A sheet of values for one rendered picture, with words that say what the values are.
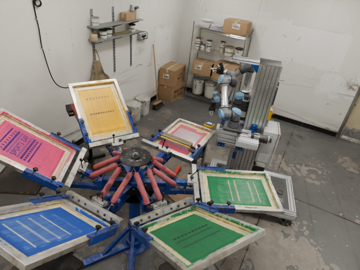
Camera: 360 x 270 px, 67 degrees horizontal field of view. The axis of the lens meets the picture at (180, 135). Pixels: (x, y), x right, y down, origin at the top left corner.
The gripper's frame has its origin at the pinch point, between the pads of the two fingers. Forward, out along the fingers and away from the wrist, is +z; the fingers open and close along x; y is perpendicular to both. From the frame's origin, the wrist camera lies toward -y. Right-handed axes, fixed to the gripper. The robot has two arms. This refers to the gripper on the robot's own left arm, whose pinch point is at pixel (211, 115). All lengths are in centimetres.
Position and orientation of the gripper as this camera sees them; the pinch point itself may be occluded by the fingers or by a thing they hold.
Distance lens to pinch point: 392.4
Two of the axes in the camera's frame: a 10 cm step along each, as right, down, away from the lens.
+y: 4.8, -4.3, 7.7
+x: -8.7, -3.3, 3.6
